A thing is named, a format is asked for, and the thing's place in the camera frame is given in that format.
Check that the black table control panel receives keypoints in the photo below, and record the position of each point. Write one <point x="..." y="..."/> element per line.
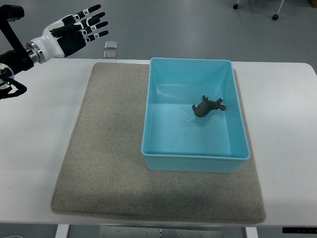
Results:
<point x="299" y="230"/>

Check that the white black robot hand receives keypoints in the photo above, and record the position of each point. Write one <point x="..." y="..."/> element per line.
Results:
<point x="67" y="35"/>

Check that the grey felt mat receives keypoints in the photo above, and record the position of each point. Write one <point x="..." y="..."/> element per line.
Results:
<point x="104" y="174"/>

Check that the metal table frame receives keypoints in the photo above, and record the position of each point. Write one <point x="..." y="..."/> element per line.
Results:
<point x="135" y="232"/>

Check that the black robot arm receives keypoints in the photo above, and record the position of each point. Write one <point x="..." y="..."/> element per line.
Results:
<point x="13" y="61"/>

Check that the lower silver floor socket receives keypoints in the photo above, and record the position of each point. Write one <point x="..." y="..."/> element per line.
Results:
<point x="110" y="54"/>

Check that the silver floor socket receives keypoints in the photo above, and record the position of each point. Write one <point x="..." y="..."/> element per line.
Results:
<point x="110" y="54"/>
<point x="111" y="45"/>

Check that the brown toy hippo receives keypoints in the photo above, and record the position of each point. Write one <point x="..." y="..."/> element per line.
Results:
<point x="204" y="107"/>

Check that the blue plastic box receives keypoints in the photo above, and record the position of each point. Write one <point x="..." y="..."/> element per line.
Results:
<point x="174" y="139"/>

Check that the upper silver floor socket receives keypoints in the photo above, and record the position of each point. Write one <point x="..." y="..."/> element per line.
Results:
<point x="111" y="45"/>

